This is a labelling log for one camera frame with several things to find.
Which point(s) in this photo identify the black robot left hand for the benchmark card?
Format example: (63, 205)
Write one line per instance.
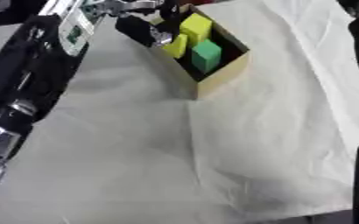
(135, 28)

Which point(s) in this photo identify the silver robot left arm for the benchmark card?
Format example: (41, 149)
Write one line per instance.
(39, 67)

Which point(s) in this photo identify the tan cardboard box black inside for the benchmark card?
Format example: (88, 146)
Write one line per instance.
(223, 77)

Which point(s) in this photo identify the small yellow block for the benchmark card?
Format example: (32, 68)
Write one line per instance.
(177, 46)

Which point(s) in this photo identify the large yellow block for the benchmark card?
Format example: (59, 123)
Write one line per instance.
(195, 26)

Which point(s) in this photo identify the green block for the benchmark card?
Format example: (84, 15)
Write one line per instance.
(206, 56)

